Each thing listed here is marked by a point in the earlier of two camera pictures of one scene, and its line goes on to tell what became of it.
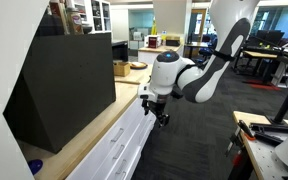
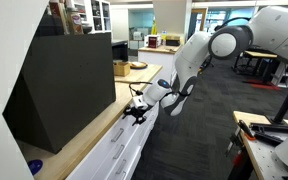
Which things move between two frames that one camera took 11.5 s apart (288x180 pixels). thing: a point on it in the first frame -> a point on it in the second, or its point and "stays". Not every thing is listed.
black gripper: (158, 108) -> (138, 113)
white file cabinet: (116, 155) stays
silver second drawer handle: (119, 152) stays
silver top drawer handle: (114, 140) stays
